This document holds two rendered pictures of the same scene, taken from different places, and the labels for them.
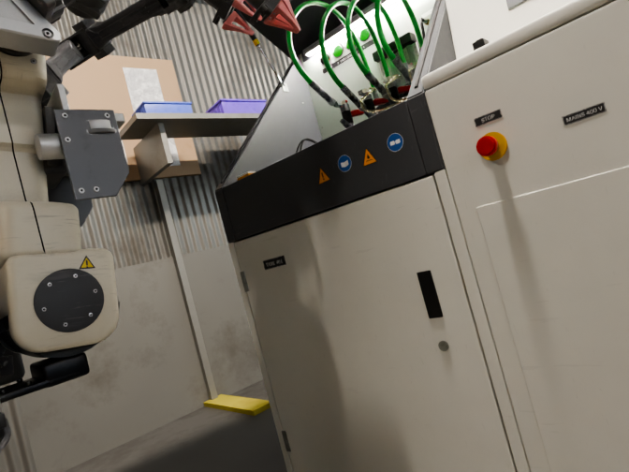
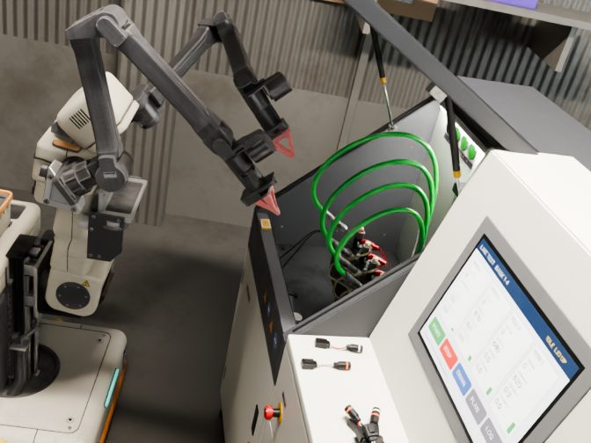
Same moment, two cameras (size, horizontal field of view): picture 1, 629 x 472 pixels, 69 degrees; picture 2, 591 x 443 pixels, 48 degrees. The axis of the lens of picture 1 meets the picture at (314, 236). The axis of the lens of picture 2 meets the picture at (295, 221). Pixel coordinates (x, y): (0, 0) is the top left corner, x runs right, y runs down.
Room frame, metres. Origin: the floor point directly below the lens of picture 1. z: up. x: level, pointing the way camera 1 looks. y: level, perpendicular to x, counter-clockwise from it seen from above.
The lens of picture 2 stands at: (-0.24, -1.00, 2.06)
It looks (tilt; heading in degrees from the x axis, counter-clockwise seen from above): 29 degrees down; 34
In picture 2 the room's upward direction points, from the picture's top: 13 degrees clockwise
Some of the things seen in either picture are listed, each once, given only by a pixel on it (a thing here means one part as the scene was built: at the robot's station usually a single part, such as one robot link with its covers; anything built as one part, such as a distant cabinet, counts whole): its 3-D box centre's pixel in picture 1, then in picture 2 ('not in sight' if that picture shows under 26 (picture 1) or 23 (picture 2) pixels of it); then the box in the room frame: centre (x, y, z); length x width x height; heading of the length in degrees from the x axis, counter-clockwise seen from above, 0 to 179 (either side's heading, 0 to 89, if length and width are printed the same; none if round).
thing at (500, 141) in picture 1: (489, 146); (273, 412); (0.83, -0.35, 0.80); 0.05 x 0.04 x 0.05; 50
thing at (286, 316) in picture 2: (312, 182); (270, 286); (1.15, -0.03, 0.87); 0.62 x 0.04 x 0.16; 50
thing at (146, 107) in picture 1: (163, 115); not in sight; (2.52, 0.64, 1.65); 0.28 x 0.19 x 0.09; 131
